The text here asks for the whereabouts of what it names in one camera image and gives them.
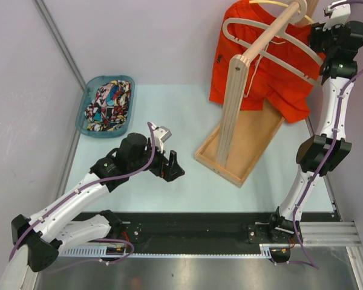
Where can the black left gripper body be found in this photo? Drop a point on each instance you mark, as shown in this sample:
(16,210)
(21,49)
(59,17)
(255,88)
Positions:
(157,166)

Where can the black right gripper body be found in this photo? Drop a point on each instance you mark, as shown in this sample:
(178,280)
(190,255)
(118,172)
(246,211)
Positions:
(323,40)

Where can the orange shorts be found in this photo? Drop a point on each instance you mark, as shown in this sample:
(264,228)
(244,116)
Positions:
(285,91)

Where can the colourful comic print shorts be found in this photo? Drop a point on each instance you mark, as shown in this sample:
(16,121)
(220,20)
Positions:
(108,110)

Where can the yellow round hanger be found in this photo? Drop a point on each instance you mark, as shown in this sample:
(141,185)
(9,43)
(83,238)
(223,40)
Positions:
(306,20)

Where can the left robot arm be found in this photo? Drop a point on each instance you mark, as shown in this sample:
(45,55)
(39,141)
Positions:
(38,240)

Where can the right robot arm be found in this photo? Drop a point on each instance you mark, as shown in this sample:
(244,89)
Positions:
(327,148)

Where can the wooden clothes rack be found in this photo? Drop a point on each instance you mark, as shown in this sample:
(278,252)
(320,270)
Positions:
(235,146)

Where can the teal plastic basket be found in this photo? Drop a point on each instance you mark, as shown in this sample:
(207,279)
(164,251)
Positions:
(88,95)

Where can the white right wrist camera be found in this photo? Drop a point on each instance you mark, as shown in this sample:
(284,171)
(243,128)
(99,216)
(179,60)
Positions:
(338,13)

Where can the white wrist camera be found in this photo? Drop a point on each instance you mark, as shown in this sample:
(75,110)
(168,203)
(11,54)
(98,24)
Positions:
(338,13)
(161,134)

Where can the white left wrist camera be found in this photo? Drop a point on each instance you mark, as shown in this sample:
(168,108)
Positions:
(161,134)

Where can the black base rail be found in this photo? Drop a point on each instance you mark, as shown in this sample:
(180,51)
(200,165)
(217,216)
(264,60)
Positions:
(182,230)

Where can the white slotted cable duct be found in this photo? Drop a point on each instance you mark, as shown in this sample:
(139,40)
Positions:
(247,251)

